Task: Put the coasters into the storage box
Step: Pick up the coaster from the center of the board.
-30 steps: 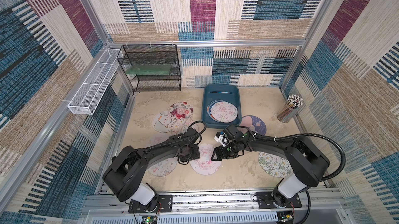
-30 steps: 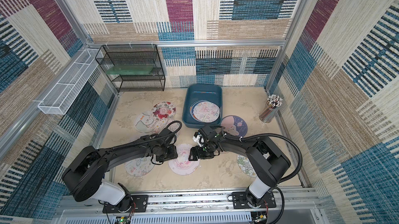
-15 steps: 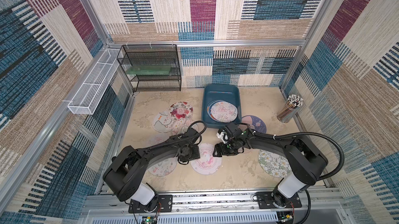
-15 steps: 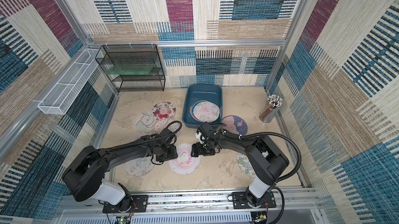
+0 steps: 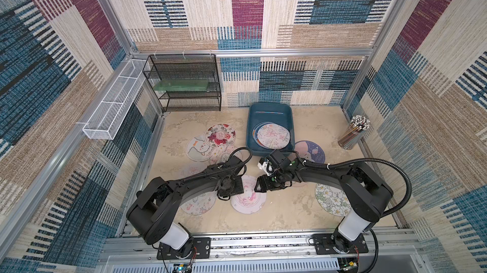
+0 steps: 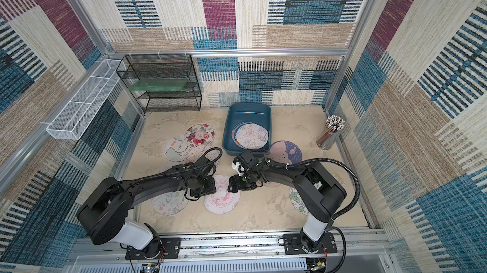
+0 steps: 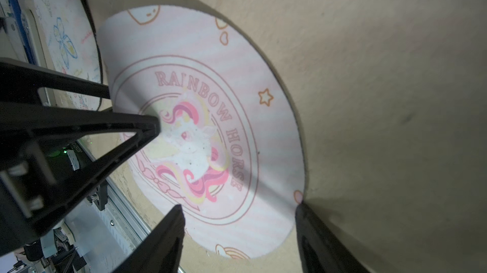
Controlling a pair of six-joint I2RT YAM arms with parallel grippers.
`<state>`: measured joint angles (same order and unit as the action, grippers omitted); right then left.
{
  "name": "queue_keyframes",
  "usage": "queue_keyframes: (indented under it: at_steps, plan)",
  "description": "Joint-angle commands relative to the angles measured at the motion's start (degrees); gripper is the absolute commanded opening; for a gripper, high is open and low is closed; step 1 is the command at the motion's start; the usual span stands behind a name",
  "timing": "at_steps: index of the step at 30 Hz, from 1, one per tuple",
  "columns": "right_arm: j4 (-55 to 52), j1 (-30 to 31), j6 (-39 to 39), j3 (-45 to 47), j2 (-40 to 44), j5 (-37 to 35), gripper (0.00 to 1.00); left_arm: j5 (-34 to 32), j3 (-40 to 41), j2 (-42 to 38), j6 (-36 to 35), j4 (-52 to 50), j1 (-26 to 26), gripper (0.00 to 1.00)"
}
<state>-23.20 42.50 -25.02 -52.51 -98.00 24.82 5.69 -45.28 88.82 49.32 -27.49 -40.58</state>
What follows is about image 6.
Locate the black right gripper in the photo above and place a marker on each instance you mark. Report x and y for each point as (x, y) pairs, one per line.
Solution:
(236, 183)

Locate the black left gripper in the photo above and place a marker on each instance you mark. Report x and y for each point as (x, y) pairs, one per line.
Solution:
(213, 190)

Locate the pink kitty ring coaster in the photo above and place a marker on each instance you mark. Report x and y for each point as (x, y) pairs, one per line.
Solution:
(222, 202)

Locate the white butterfly coaster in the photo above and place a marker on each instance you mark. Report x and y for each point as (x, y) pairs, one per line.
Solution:
(170, 203)

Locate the white pink bunny coaster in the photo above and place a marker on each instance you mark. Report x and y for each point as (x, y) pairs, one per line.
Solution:
(250, 136)

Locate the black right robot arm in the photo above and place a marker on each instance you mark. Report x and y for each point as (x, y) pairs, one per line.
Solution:
(319, 190)

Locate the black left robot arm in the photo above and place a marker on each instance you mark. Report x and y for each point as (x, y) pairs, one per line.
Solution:
(104, 212)

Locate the teal plastic storage box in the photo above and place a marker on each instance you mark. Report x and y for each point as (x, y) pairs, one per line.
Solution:
(240, 113)

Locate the white colourful doodle coaster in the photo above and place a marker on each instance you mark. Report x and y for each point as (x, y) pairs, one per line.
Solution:
(202, 150)

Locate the pink bear bow coaster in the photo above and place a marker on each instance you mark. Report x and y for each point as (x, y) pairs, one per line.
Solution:
(271, 185)

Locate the white cat coaster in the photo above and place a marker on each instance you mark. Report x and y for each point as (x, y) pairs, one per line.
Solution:
(176, 149)

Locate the red rose floral coaster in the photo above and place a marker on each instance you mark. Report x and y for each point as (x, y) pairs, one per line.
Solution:
(199, 134)

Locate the purple space bunny coaster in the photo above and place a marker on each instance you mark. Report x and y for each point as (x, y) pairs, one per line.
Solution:
(285, 152)

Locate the white green floral coaster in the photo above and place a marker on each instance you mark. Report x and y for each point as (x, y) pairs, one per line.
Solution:
(297, 202)

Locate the green board on shelf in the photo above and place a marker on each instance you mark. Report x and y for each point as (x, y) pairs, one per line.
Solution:
(158, 85)

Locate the clear cup of pencils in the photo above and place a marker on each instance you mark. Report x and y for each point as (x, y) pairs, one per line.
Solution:
(333, 126)

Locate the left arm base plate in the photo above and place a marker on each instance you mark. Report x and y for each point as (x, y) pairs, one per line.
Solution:
(163, 248)

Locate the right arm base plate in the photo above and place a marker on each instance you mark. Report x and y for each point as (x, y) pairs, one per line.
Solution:
(300, 244)

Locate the black wire mesh shelf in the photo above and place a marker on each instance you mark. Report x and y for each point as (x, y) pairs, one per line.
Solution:
(135, 67)

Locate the white wire mesh basket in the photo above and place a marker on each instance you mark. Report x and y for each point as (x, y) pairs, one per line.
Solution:
(76, 116)

